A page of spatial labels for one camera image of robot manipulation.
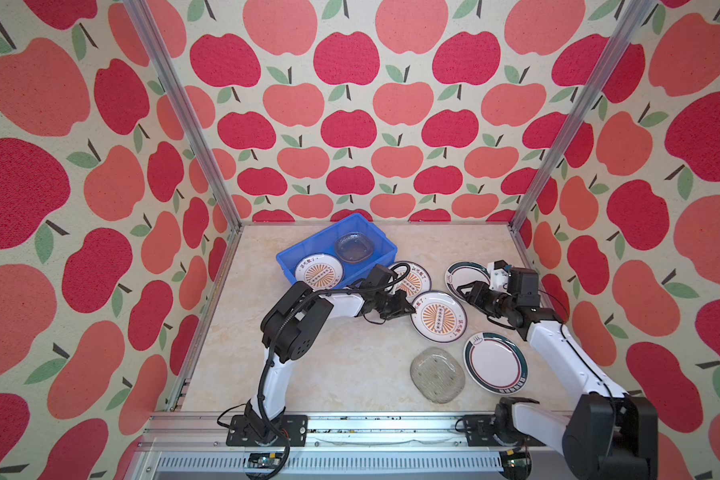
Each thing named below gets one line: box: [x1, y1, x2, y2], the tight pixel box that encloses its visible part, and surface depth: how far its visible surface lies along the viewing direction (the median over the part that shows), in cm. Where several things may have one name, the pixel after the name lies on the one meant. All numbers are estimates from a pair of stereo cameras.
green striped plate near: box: [463, 332, 529, 396], surface depth 86 cm
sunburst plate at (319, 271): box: [295, 253, 344, 291], surface depth 107 cm
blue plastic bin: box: [276, 213, 398, 287], surface depth 112 cm
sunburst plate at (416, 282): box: [388, 262, 432, 302], surface depth 106 cm
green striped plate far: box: [444, 261, 491, 301], surface depth 107 cm
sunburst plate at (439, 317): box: [410, 290, 467, 344], surface depth 93 cm
